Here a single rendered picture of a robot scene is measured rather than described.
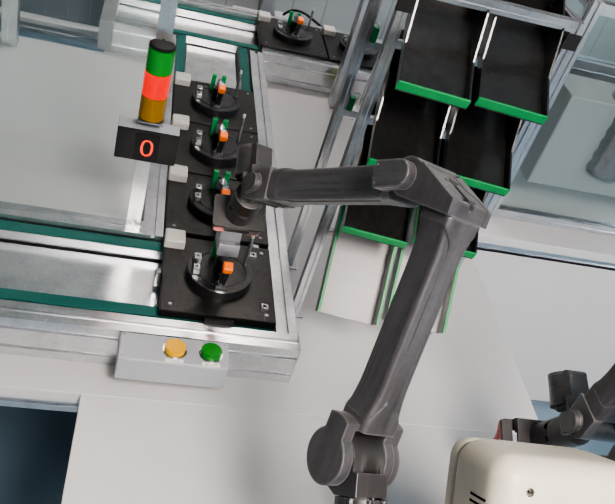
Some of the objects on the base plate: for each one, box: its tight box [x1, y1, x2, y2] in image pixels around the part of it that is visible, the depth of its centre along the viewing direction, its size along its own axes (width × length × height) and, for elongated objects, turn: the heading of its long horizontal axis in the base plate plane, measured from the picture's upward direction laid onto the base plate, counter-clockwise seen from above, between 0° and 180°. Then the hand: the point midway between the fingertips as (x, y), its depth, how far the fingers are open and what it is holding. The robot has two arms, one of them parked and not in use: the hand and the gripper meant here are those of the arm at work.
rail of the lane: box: [0, 296, 301, 383], centre depth 151 cm, size 6×89×11 cm, turn 78°
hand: (231, 226), depth 158 cm, fingers closed on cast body, 4 cm apart
